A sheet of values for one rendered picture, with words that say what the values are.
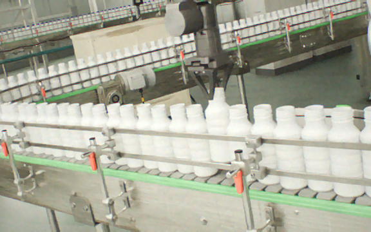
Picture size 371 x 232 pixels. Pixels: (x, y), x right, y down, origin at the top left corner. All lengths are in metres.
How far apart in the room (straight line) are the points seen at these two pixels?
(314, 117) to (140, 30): 4.63
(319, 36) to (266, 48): 0.53
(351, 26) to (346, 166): 3.27
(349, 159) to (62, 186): 0.93
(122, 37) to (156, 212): 4.24
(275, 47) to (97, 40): 2.31
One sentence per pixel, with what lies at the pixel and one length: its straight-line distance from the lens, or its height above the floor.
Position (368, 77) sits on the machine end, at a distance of 5.22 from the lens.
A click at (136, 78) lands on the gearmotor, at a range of 2.77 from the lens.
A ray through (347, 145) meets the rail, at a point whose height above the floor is 1.11.
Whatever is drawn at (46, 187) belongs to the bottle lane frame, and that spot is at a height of 0.90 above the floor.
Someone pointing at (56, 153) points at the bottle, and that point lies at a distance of 1.57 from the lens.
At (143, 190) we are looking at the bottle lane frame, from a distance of 1.27.
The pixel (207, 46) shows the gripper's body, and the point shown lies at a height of 1.30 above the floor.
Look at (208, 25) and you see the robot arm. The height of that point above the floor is 1.35.
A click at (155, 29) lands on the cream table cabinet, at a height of 1.07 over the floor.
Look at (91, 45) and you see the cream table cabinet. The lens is 5.26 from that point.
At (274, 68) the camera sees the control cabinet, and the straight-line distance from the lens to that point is 7.26.
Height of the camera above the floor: 1.42
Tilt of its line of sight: 13 degrees down
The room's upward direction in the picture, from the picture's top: 11 degrees counter-clockwise
